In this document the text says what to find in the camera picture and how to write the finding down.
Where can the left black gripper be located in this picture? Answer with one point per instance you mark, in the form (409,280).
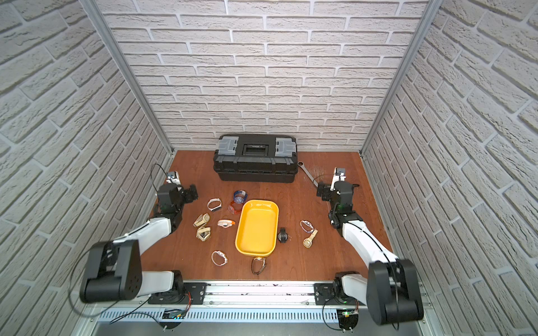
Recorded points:
(187,194)

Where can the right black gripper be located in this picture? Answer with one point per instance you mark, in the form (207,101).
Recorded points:
(326,193)

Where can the pink orange watch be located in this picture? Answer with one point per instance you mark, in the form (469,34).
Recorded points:
(225,223)

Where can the clear white watch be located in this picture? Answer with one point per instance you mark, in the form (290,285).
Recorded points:
(219,258)

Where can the dark brown strap watch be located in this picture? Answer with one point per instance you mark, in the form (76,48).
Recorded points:
(258,265)

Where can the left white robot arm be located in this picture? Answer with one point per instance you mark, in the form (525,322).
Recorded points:
(113,270)

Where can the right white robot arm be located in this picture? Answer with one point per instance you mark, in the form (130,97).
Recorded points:
(391,290)

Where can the white band watch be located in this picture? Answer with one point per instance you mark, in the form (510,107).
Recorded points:
(214,204)

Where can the red transparent watch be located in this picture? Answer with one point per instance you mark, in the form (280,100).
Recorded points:
(235,208)

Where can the blue transparent watch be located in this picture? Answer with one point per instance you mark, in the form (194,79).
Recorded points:
(240,197)

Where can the silver combination wrench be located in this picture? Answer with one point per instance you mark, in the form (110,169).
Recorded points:
(308,174)

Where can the black plastic toolbox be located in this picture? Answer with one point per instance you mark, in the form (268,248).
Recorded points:
(268,158)

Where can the yellow rectangular tray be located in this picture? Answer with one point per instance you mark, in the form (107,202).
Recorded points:
(257,229)

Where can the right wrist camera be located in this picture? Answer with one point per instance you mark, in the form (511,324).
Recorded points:
(338,175)

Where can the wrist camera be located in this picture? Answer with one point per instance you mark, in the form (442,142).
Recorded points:
(338,175)
(173,177)

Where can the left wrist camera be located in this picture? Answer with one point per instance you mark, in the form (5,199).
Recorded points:
(173,177)

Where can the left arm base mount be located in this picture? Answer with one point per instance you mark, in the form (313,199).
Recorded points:
(192,292)

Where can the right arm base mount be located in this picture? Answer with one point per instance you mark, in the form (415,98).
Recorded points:
(324,293)

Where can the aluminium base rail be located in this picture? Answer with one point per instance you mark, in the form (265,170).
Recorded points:
(238,301)

